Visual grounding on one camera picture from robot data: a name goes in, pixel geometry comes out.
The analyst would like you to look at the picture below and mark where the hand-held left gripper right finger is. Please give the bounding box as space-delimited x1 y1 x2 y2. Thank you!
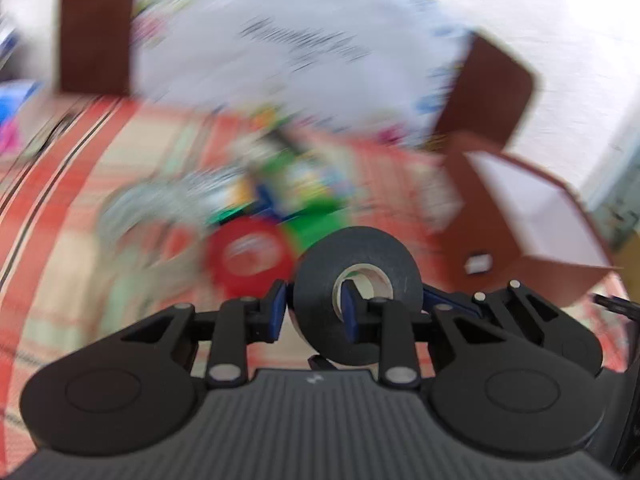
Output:
341 280 516 390

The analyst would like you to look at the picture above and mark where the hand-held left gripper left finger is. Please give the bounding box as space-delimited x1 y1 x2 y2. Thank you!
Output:
122 280 291 390

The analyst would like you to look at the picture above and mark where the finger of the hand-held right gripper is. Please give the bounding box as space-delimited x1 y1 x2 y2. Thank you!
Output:
422 280 558 347

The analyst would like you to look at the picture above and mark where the black tape roll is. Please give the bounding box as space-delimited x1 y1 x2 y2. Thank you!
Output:
292 226 423 367

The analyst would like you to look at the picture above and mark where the brown box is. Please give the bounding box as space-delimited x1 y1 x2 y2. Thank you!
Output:
430 132 623 307

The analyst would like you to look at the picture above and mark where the red tape roll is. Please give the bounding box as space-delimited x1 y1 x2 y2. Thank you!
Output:
205 217 295 302

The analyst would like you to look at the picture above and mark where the pale round thing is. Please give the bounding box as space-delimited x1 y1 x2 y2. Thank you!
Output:
97 180 206 266

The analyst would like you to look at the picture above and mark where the brown wooden chair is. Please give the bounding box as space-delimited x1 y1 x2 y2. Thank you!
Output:
434 32 540 147
59 0 135 97

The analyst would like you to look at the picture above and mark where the red plaid tablecloth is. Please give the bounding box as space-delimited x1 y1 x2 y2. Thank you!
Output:
0 94 640 480

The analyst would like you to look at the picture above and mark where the white floral plastic bag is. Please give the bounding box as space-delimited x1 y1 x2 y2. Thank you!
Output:
130 0 483 153

